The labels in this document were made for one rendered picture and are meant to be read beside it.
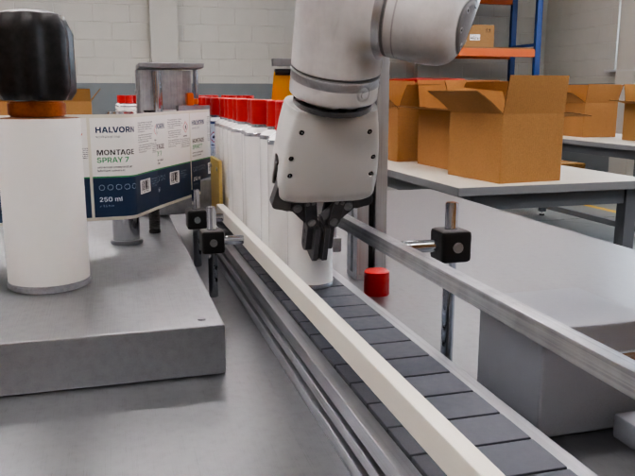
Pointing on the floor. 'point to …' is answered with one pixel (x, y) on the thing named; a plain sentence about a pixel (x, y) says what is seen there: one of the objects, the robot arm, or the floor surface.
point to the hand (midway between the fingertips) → (317, 238)
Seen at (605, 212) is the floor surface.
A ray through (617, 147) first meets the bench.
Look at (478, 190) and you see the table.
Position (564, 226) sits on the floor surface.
